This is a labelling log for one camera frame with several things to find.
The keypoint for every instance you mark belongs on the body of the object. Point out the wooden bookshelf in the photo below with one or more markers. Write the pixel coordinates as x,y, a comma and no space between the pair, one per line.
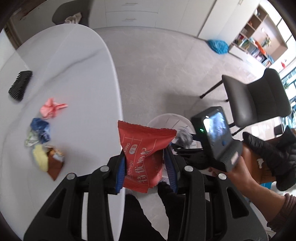
275,34

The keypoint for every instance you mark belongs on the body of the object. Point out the silver foil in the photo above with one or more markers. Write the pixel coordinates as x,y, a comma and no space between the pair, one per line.
184,138

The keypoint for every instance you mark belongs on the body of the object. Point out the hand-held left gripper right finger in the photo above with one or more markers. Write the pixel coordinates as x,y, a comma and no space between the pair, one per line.
171,171

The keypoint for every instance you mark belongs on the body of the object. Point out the red snack packet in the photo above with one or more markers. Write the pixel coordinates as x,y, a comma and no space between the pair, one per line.
143,153

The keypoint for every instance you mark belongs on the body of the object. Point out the black cloth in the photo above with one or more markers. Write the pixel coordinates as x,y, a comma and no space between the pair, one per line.
272,157

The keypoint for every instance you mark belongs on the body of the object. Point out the beige cloth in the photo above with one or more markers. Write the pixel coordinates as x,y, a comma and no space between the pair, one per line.
72,18

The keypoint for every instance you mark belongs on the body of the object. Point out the white tall cabinet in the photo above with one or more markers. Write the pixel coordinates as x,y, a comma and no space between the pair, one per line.
222,20

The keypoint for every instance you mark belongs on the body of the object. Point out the blue plastic bag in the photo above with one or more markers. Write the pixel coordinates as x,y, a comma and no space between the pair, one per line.
218,46

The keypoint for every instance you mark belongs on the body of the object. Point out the white drawer cabinet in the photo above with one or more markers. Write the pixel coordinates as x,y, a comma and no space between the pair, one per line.
129,14

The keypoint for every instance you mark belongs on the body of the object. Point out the pink crumpled paper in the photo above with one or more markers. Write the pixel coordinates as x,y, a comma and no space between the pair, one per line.
51,108

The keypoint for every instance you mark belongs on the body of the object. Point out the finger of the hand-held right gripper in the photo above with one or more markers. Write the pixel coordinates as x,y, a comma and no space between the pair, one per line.
195,137
192,155

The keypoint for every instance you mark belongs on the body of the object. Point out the black foam net sleeve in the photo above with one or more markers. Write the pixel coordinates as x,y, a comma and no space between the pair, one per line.
20,85

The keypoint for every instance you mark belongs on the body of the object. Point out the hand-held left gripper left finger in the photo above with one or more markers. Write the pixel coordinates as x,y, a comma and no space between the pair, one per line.
120,176

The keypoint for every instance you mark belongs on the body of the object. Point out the person's right hand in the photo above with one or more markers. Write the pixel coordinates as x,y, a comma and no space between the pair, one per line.
242,176

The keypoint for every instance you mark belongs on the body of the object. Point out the green and white crumpled paper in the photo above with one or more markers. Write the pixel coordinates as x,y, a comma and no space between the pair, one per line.
30,140

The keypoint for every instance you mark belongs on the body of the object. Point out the brown snack wrapper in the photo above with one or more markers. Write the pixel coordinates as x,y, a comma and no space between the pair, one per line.
55,168

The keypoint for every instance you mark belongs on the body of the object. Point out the person's right forearm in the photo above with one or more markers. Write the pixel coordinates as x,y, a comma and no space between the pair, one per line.
268,206

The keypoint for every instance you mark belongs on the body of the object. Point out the dark grey chair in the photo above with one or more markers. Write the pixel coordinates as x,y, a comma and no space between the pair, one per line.
254,102
62,11

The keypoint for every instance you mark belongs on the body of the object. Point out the dark blue crumpled paper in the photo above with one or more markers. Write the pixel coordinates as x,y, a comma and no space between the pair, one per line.
41,129

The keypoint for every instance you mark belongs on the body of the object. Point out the yellow crumpled paper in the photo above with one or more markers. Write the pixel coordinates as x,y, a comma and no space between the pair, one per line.
41,160

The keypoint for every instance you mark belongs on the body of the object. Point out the person's black trousers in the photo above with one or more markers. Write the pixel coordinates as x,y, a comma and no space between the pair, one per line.
138,220

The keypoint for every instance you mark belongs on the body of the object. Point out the brown stool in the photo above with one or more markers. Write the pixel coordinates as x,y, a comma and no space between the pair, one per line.
253,157

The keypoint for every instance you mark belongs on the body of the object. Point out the round plastic waste bin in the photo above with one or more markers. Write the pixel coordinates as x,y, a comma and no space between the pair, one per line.
166,122

